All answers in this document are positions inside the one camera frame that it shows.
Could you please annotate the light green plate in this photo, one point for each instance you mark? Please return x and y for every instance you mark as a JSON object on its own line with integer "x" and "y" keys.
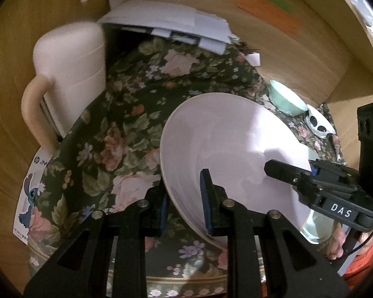
{"x": 318, "y": 226}

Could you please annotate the white panda print bowl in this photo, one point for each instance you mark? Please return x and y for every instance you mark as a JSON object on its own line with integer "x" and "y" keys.
{"x": 318, "y": 124}

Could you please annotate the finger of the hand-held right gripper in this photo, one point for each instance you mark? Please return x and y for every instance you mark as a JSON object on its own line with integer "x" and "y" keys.
{"x": 286, "y": 173}
{"x": 335, "y": 175}

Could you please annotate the light green bowl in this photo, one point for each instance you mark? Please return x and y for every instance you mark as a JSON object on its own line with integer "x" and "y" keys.
{"x": 286, "y": 102}

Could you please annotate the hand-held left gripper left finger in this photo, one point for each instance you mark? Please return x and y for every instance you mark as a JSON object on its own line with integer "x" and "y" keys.
{"x": 163, "y": 211}

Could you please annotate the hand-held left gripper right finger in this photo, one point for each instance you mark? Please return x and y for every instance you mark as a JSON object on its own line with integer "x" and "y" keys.
{"x": 206, "y": 205}

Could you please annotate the floral tablecloth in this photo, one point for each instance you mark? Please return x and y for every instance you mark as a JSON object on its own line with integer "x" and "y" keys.
{"x": 127, "y": 115}

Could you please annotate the person's right forearm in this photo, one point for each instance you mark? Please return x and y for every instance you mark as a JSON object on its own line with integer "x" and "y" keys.
{"x": 360, "y": 265}

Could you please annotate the stack of white papers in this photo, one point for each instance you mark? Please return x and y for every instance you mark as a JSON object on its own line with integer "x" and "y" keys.
{"x": 161, "y": 15}

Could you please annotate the orange sticky note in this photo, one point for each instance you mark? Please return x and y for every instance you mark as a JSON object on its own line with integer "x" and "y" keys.
{"x": 267, "y": 11}

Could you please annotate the person's right hand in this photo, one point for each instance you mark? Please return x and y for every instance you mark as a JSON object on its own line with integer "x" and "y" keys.
{"x": 335, "y": 242}

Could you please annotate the wooden shelf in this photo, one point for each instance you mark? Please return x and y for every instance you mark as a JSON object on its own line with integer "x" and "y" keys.
{"x": 357, "y": 9}

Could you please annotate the small white box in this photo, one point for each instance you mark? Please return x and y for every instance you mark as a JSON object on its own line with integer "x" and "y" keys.
{"x": 254, "y": 59}

